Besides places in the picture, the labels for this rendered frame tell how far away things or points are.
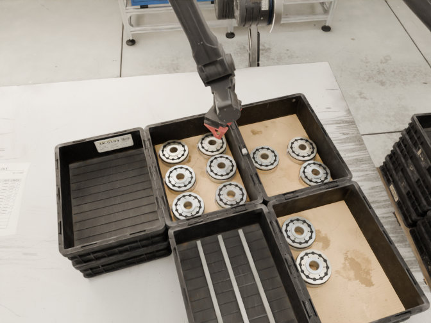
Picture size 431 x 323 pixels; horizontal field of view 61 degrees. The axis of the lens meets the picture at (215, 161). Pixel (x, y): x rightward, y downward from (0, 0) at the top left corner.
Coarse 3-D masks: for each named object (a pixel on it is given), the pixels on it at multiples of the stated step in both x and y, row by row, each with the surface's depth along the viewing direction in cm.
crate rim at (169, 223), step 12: (168, 120) 127; (180, 120) 127; (240, 144) 121; (156, 168) 115; (156, 180) 113; (252, 180) 113; (240, 204) 108; (252, 204) 108; (168, 216) 106; (204, 216) 106; (168, 228) 106
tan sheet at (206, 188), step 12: (216, 132) 137; (192, 144) 133; (192, 156) 130; (168, 168) 127; (192, 168) 127; (204, 168) 127; (204, 180) 125; (240, 180) 125; (168, 192) 122; (192, 192) 122; (204, 192) 122
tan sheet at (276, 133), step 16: (240, 128) 138; (256, 128) 138; (272, 128) 138; (288, 128) 138; (256, 144) 133; (272, 144) 133; (288, 160) 129; (320, 160) 129; (272, 176) 125; (288, 176) 125; (272, 192) 122
